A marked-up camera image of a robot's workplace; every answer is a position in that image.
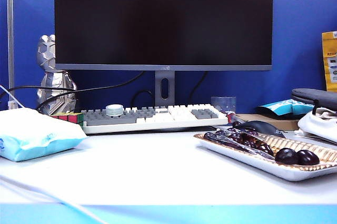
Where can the black computer monitor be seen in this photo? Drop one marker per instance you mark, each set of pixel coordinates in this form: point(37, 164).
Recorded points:
point(163, 19)

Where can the silver faceted figurine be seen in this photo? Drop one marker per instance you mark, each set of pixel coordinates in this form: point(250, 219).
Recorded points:
point(52, 82)

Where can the clear plastic cup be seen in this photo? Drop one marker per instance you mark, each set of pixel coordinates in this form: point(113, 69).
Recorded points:
point(223, 104)

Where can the small red white wrapper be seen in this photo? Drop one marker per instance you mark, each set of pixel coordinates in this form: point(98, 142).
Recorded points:
point(230, 117)

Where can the white round cap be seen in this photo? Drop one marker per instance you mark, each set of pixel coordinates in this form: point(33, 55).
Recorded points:
point(114, 110)

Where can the white cloth bag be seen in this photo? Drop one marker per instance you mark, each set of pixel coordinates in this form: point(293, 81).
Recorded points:
point(316, 126)

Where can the grey white mechanical keyboard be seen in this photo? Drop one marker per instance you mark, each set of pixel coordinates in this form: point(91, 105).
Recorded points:
point(163, 118)

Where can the dark red cherry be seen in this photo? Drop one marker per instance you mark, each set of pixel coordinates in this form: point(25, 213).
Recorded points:
point(264, 149)
point(247, 140)
point(308, 157)
point(287, 156)

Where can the sky blue wet wipes packet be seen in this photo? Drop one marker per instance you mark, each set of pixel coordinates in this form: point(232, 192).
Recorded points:
point(31, 134)

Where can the yellow paper packet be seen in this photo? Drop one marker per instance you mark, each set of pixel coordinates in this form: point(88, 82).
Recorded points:
point(330, 61)

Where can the black zip pouch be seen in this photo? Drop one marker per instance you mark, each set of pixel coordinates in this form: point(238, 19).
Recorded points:
point(313, 96)

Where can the gold white food tray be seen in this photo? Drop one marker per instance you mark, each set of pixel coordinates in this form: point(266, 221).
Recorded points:
point(263, 166)

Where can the blue white snack packet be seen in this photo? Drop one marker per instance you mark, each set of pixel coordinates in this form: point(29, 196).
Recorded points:
point(284, 106)

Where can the Rubik's cube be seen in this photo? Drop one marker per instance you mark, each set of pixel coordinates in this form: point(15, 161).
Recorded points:
point(68, 117)

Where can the flat brown cardboard box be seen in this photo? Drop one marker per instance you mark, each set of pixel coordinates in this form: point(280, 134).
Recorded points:
point(279, 122)

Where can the grey monitor stand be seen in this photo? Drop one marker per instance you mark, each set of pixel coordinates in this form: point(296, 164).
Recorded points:
point(159, 87)

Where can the black computer mouse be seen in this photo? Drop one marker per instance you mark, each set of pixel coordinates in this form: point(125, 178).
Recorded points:
point(259, 125)

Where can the blue office partition panel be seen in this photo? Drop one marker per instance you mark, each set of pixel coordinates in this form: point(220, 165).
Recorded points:
point(297, 37)

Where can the grey partition post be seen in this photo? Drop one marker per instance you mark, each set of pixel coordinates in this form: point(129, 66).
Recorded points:
point(10, 50)

